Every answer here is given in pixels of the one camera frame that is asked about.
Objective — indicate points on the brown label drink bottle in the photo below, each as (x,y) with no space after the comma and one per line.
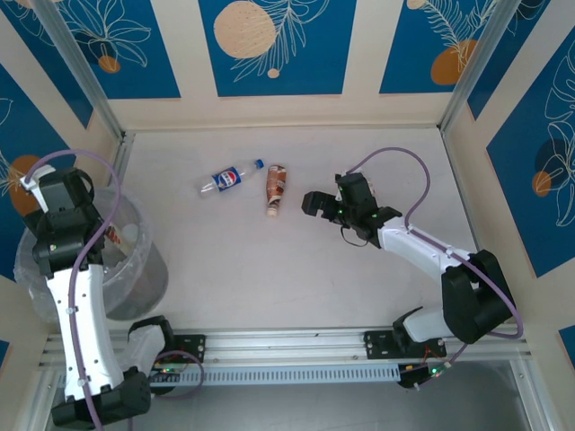
(275,186)

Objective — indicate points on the blue label cola bottle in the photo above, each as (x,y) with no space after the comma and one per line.
(227,178)

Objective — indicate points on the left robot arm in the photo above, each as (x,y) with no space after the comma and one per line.
(85,336)

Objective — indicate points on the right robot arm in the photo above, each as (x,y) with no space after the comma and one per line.
(476,296)

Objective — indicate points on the clear plastic bin with bag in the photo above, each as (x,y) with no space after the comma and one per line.
(135,278)

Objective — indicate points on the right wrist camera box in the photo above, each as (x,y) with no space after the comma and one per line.
(342,176)

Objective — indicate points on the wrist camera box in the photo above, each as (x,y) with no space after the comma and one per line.
(33,179)
(342,176)

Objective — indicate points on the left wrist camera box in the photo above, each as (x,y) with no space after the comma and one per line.
(33,179)

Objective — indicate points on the aluminium table side rail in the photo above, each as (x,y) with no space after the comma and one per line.
(121,157)

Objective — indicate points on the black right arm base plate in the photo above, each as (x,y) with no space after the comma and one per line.
(377,343)

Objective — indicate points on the aluminium mounting rail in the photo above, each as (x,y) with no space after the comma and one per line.
(278,345)

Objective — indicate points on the aluminium frame post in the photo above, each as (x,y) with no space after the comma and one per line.
(485,58)
(76,67)

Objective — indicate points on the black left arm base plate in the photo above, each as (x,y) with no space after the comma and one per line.
(193,348)

